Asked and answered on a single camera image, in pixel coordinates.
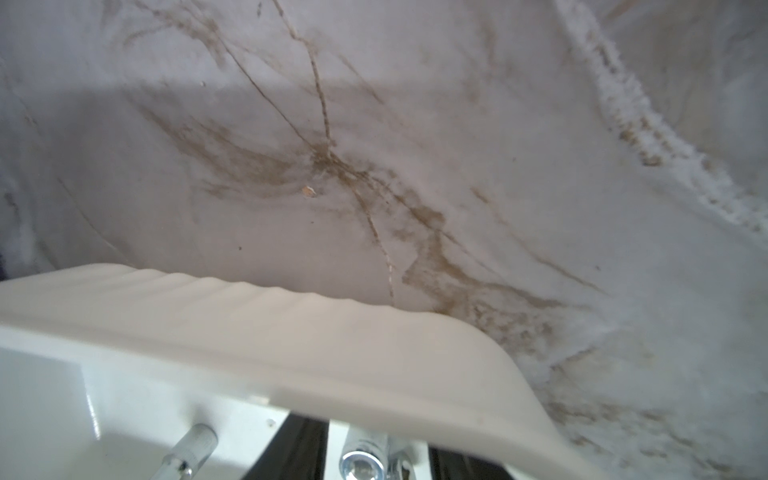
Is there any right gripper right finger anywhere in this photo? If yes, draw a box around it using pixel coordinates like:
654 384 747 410
429 446 514 480

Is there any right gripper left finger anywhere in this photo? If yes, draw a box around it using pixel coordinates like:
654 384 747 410
242 413 329 480

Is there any chrome socket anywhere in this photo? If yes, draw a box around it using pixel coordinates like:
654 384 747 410
151 423 218 480
339 426 389 480

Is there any white plastic storage box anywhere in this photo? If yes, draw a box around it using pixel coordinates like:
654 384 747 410
1 264 602 479

